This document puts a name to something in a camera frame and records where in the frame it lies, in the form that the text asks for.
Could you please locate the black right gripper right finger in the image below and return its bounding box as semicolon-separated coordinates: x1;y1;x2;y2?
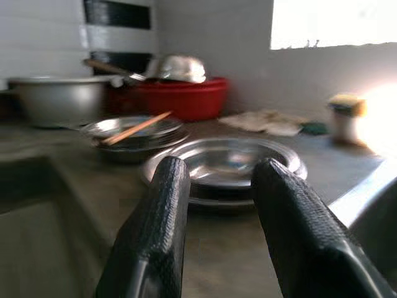
251;158;397;298

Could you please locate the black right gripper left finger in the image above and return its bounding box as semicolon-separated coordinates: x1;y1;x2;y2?
96;156;192;298

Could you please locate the stainless steel sink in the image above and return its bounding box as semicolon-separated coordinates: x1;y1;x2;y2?
328;158;397;280

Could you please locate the small steel plate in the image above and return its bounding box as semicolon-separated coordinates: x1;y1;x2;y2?
80;116;190;164

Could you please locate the green scrub pad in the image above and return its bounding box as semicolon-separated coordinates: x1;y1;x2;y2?
300;121;328;137

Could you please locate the wooden chopsticks pair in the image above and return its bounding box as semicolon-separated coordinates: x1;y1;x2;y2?
102;111;173;147

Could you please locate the white cup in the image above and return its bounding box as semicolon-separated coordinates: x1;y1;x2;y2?
331;108;363;145

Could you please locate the white dish cloth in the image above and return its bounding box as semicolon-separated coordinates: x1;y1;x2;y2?
218;110;306;137

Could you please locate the yellow sponge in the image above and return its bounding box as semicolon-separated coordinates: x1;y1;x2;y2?
328;94;368;117

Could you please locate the red plastic basin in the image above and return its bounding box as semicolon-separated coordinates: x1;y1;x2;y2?
107;76;230;122

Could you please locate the grey metal pot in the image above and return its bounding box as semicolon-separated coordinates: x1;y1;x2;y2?
7;76;109;128

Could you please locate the upturned steel bowl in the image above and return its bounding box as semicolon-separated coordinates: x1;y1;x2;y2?
148;55;207;84

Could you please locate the bright window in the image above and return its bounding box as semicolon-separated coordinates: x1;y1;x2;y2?
270;0;397;50

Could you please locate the wooden handled ladle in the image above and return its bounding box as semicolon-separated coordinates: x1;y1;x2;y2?
83;58;146;82

